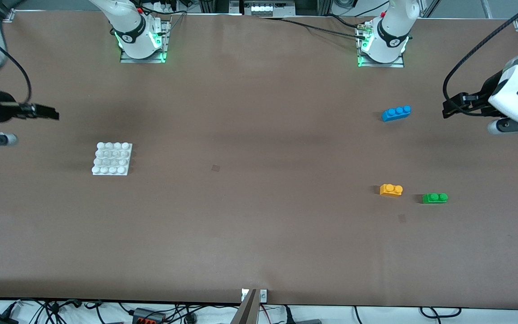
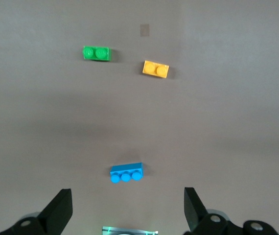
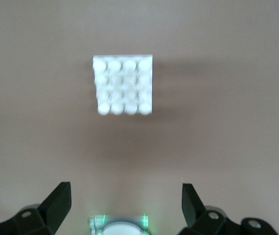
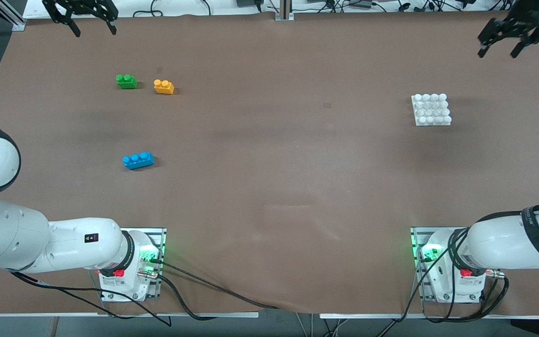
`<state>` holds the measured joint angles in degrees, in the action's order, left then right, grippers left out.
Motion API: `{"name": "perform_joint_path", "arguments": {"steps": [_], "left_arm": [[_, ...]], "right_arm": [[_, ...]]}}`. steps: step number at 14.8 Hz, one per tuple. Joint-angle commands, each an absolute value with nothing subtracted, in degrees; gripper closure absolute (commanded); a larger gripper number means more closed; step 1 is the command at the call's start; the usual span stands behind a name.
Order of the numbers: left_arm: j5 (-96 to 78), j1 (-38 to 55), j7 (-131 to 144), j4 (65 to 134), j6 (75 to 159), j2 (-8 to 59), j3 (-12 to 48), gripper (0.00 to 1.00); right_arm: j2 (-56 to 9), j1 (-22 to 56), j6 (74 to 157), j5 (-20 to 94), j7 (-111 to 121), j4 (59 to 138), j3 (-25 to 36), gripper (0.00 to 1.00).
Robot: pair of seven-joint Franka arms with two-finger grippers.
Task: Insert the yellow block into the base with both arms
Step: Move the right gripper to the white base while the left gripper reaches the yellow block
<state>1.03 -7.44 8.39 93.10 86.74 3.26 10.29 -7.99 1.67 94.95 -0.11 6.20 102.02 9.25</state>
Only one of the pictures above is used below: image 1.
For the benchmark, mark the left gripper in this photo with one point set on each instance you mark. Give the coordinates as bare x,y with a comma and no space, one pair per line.
487,91

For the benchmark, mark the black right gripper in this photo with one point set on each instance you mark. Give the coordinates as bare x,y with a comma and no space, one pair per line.
3,110

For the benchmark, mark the white studded base plate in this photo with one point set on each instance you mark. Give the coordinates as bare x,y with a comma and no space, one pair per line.
112,159

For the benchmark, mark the yellow two-stud block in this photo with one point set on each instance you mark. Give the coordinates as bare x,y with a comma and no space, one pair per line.
391,190

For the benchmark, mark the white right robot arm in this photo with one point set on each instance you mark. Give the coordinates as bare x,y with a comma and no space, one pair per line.
133,27

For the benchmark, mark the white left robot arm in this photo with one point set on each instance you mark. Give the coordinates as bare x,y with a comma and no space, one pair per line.
394,27

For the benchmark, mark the blue three-stud block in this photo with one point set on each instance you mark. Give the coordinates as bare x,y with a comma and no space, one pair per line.
396,113

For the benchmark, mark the green two-stud block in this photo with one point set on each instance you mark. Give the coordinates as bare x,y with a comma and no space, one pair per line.
434,198

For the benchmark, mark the white power strip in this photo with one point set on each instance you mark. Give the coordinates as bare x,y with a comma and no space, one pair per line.
265,8

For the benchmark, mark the black orange connector box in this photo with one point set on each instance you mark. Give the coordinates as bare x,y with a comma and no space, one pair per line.
149,316

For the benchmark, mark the white pole bracket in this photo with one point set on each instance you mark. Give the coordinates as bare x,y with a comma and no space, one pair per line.
263,295

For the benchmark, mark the grey camera mount pole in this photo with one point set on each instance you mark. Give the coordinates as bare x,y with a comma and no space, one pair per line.
246,310

